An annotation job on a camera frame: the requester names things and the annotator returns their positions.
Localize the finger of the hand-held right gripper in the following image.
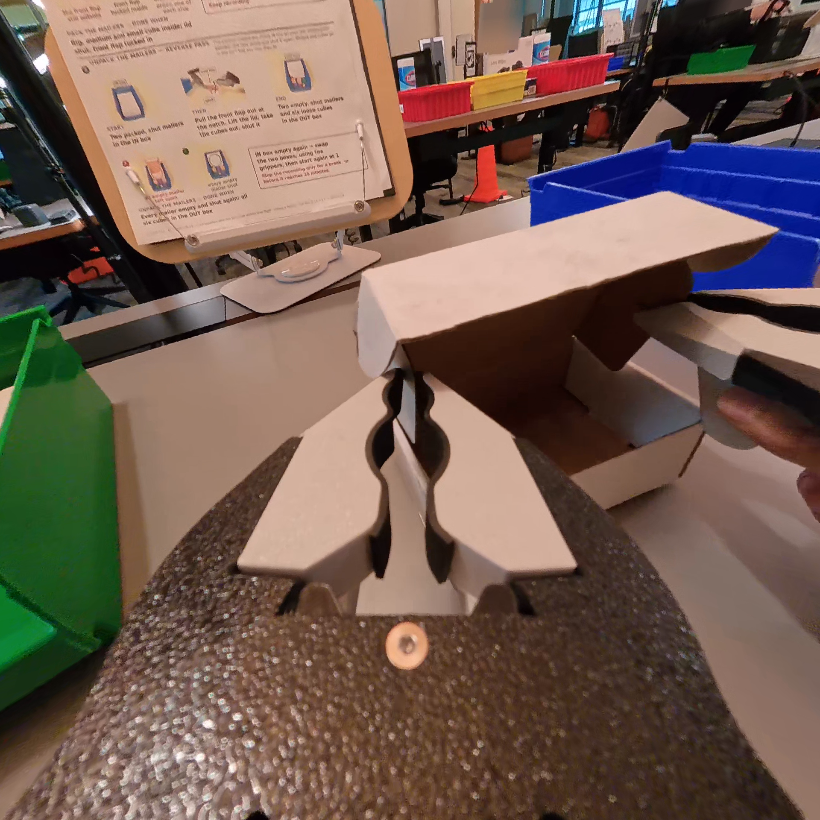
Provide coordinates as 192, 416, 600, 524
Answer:
688, 287, 820, 334
633, 301, 820, 385

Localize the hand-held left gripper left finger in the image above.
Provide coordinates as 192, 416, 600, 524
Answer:
237, 375, 394, 606

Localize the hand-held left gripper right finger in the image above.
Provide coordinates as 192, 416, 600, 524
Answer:
416, 373, 580, 611

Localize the blue plastic bin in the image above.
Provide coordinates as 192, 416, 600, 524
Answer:
528, 141, 820, 292

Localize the white cardboard mailer box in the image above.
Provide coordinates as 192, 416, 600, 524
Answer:
355, 191, 779, 533

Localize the green plastic bin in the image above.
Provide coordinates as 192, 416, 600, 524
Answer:
685, 45, 757, 74
0, 306, 124, 712

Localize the person's right hand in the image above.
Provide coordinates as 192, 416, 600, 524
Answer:
717, 391, 820, 523

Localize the red object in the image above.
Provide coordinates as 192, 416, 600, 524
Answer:
464, 144, 508, 202

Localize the long background table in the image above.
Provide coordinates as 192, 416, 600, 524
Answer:
404, 80, 622, 138

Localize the red plastic bin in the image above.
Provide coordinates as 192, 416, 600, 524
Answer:
525, 53, 614, 96
397, 82, 475, 123

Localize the yellow box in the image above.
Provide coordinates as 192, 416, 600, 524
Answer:
471, 69, 529, 110

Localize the wooden display board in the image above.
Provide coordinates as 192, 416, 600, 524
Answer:
45, 0, 414, 265

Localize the printed instruction sheet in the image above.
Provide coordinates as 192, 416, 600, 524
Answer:
41, 0, 395, 247

